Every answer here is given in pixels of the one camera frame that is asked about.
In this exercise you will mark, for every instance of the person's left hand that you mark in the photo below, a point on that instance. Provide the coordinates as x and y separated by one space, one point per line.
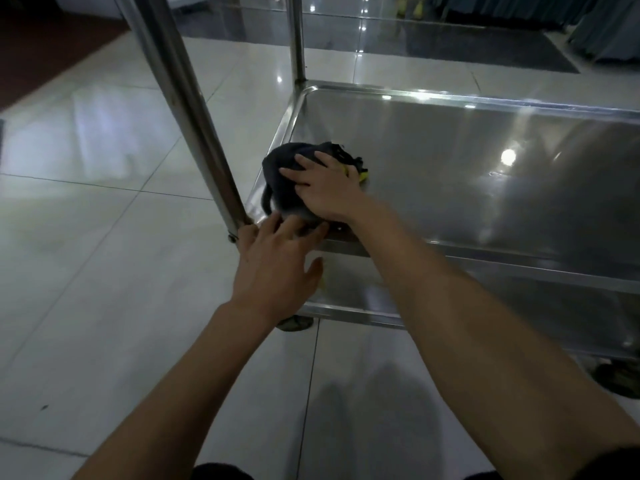
272 274

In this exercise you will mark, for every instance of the person's right hand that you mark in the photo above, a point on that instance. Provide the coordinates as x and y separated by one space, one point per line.
330 194

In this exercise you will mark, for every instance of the grey and yellow cleaning cloth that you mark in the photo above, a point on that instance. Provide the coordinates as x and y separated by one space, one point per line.
280 194

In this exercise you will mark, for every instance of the person's left forearm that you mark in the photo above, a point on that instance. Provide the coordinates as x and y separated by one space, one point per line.
175 409

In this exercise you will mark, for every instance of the person's right forearm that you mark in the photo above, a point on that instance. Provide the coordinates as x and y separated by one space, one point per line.
490 354

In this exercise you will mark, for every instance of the dark floor mat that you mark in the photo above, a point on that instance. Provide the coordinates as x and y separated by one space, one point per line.
450 44

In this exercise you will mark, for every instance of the black trousers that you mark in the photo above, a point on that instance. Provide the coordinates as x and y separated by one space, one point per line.
222 472

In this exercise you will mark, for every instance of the black shirt sleeve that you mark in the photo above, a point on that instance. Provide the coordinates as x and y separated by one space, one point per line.
610 464

